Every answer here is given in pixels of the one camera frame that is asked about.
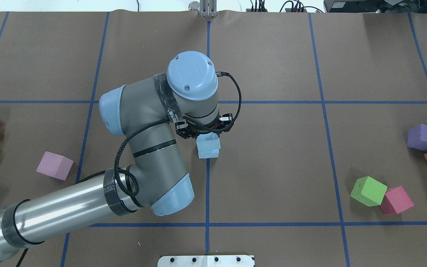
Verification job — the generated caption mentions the white metal mounting plate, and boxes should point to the white metal mounting plate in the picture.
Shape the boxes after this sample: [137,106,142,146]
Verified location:
[157,255,256,267]

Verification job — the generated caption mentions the black cables on back edge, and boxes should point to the black cables on back edge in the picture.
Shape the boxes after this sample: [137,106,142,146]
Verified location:
[250,0,324,13]

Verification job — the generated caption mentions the purple foam block right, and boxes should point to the purple foam block right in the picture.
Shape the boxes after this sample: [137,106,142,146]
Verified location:
[407,124,427,151]

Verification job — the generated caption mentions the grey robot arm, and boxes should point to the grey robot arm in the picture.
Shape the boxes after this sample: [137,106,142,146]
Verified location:
[0,51,241,263]

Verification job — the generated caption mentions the lilac pink foam block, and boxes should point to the lilac pink foam block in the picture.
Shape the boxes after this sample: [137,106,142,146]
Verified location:
[36,151,73,181]

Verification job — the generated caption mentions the light blue foam block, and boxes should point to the light blue foam block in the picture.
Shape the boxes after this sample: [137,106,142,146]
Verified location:
[196,132,221,159]

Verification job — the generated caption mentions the magenta foam block near green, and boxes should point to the magenta foam block near green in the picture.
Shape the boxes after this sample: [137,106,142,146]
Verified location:
[380,186,414,215]

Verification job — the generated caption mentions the black monitor base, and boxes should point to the black monitor base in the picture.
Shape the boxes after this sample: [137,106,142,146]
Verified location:
[323,0,427,14]

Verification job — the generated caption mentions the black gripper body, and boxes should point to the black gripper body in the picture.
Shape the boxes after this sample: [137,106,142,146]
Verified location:
[176,113,235,139]

